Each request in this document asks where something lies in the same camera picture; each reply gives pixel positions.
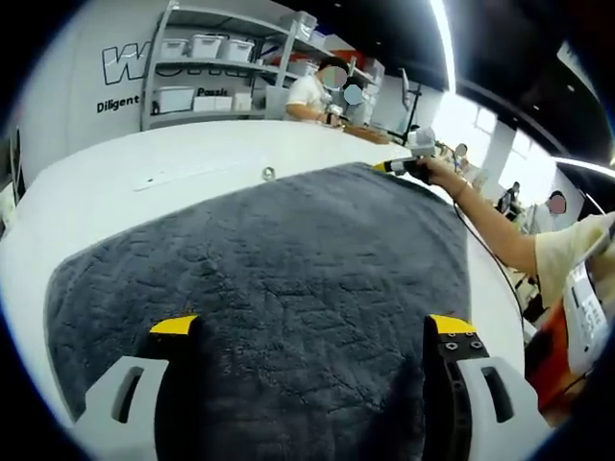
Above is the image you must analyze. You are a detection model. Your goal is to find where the grey towel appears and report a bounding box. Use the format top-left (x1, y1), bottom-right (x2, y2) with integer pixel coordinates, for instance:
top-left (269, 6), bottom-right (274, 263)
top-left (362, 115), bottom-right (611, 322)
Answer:
top-left (43, 161), bottom-right (475, 461)

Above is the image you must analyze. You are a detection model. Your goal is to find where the white flat strip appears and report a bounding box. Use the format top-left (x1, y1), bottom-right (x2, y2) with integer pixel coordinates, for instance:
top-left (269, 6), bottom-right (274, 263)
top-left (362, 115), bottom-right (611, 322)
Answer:
top-left (133, 165), bottom-right (263, 193)

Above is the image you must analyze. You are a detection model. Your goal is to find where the person's right hand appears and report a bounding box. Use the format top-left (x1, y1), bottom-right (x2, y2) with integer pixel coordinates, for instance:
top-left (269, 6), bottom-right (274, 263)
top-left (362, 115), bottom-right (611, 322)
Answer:
top-left (415, 157), bottom-right (466, 193)

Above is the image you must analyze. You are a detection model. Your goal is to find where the brown wooden box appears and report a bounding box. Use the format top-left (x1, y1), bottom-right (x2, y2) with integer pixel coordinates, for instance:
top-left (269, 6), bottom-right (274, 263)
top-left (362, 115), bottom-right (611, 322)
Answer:
top-left (343, 125), bottom-right (390, 144)

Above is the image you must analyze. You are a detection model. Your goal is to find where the orange cloth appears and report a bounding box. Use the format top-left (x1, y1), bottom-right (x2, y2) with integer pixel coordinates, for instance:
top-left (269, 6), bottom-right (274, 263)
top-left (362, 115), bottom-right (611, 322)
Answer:
top-left (523, 302), bottom-right (590, 426)

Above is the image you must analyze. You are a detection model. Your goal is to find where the long ceiling light strip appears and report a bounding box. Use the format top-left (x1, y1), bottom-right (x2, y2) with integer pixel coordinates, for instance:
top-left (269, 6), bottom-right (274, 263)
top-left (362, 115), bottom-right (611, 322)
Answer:
top-left (430, 0), bottom-right (457, 95)

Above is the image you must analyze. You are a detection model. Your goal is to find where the grey rectangular box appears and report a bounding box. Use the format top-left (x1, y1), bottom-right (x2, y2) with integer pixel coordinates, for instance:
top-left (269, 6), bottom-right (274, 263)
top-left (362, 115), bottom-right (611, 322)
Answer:
top-left (265, 85), bottom-right (293, 120)

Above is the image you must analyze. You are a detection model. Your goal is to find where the white chest-worn device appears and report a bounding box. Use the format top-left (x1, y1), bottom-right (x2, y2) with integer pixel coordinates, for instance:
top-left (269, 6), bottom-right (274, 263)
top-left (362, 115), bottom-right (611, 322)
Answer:
top-left (560, 261), bottom-right (608, 376)

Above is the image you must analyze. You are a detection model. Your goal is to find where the person's pale yellow shirt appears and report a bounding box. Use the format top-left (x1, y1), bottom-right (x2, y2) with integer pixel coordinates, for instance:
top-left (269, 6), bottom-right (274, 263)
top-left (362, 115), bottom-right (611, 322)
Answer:
top-left (533, 213), bottom-right (615, 308)

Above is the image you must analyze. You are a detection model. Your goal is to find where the short ceiling light strip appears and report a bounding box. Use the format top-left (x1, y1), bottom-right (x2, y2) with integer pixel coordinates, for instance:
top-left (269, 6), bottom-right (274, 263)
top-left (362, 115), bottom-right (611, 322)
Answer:
top-left (552, 156), bottom-right (615, 182)

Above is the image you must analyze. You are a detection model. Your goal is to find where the hanging ceiling sign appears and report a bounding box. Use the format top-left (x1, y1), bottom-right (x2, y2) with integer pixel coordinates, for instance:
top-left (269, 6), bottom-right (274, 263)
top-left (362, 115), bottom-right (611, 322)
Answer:
top-left (556, 40), bottom-right (603, 97)

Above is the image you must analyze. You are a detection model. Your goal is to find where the grey metal shelving unit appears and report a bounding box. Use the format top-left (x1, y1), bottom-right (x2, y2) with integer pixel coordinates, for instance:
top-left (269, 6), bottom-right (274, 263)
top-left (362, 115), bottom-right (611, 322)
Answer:
top-left (140, 0), bottom-right (385, 131)

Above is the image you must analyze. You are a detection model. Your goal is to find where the group of white storage boxes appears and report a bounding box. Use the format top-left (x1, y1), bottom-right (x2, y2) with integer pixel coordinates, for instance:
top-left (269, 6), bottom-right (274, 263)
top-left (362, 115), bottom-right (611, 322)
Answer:
top-left (152, 12), bottom-right (381, 114)

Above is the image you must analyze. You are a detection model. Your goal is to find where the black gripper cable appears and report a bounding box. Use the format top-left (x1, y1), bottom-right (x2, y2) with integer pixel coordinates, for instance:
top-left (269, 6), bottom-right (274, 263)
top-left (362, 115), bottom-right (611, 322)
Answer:
top-left (453, 201), bottom-right (529, 333)

